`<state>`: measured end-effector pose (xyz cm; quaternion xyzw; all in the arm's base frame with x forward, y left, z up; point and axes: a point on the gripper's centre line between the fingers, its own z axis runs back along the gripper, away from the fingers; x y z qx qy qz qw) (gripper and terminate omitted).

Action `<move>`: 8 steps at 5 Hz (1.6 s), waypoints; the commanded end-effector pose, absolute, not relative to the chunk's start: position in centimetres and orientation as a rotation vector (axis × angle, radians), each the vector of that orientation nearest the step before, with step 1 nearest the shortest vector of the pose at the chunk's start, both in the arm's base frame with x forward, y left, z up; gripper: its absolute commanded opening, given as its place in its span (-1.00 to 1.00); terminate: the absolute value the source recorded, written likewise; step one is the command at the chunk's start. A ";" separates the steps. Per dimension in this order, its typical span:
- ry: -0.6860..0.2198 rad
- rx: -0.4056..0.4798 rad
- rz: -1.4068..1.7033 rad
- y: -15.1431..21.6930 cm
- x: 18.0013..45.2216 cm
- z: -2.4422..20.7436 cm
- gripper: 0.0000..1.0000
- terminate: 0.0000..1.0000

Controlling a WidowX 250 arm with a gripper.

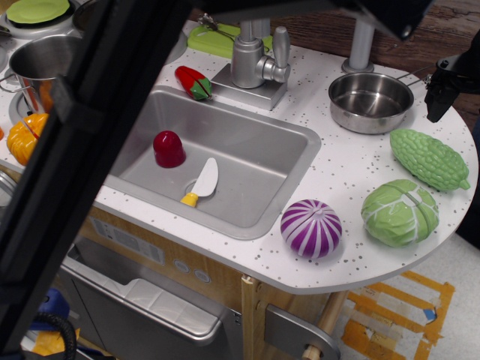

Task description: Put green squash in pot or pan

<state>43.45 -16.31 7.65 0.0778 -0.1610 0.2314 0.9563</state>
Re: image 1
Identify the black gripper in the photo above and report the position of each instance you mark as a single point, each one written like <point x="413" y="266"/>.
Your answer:
<point x="457" y="73"/>

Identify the green bumpy toy squash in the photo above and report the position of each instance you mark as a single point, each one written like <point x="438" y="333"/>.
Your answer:
<point x="430" y="160"/>

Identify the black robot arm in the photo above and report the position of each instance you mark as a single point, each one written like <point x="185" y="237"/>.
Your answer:
<point x="117" y="64"/>

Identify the small steel pan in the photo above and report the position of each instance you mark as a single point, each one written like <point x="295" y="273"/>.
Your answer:
<point x="371" y="103"/>

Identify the tall steel pot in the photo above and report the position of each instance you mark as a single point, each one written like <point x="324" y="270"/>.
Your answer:
<point x="37" y="64"/>

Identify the grey support pole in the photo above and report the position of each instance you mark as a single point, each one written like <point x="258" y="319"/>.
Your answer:
<point x="359" y="57"/>

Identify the green toy cabbage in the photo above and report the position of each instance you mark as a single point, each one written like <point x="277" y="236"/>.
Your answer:
<point x="399" y="213"/>

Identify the purple striped toy onion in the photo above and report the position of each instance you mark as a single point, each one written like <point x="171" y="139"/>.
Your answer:
<point x="311" y="228"/>

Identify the silver toy faucet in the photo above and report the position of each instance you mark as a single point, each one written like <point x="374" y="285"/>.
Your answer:
<point x="253" y="77"/>

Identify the green cutting board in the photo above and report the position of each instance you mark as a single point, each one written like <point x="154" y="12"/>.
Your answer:
<point x="212" y="42"/>

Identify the red toy chili pepper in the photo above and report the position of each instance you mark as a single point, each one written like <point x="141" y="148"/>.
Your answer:
<point x="194" y="83"/>

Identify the metal whisk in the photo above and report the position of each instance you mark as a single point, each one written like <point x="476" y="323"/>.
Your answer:
<point x="207" y="21"/>

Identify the white yellow toy knife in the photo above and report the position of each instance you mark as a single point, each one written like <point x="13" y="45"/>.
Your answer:
<point x="204" y="185"/>

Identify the grey toy sink basin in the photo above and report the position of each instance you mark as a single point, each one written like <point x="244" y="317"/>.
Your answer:
<point x="261" y="162"/>

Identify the wooden toy kitchen cabinet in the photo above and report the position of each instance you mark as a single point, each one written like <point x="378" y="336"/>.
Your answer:
<point x="275" y="324"/>

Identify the red toy cup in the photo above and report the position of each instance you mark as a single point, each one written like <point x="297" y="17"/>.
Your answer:
<point x="168" y="149"/>

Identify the silver toy dishwasher door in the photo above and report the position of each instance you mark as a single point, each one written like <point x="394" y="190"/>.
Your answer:
<point x="133" y="312"/>

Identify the orange toy pumpkin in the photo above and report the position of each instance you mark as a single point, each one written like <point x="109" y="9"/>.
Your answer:
<point x="24" y="136"/>

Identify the green toy plate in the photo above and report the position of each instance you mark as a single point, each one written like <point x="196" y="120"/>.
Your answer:
<point x="29" y="12"/>

